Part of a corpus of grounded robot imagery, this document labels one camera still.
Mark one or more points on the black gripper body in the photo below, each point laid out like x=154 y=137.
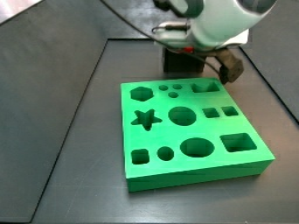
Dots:
x=231 y=66

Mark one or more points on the red double-square block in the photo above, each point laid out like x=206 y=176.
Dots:
x=189 y=49

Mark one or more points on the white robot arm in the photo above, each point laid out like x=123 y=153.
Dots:
x=213 y=26

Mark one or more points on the green shape sorting board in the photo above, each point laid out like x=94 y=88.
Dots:
x=186 y=134

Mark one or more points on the black curved holder stand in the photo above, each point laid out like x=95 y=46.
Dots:
x=179 y=63

